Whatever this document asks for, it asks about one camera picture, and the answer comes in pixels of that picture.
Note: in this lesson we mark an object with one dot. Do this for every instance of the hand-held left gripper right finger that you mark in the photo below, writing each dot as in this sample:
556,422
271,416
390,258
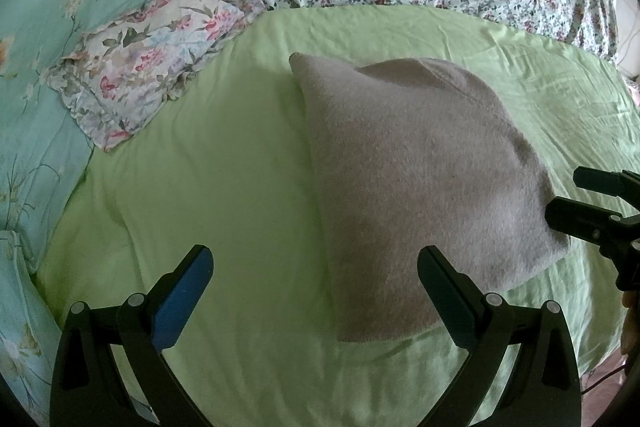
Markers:
450,307

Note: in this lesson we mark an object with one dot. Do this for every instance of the teal floral blanket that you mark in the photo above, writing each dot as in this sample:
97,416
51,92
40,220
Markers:
50,7

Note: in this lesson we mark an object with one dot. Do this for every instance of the grey towel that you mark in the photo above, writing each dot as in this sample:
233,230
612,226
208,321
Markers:
425,187

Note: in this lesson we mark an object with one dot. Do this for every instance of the light green bed sheet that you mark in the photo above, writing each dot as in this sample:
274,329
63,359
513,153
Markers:
200,197

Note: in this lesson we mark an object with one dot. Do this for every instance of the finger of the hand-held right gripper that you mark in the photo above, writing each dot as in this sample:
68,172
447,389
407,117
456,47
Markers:
600,179
575,214

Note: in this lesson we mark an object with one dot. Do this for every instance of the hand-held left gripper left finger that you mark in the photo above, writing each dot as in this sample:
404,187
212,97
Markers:
185,297

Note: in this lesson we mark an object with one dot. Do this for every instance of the pastel floral ruffled pillow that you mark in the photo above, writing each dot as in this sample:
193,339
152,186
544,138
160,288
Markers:
150,47

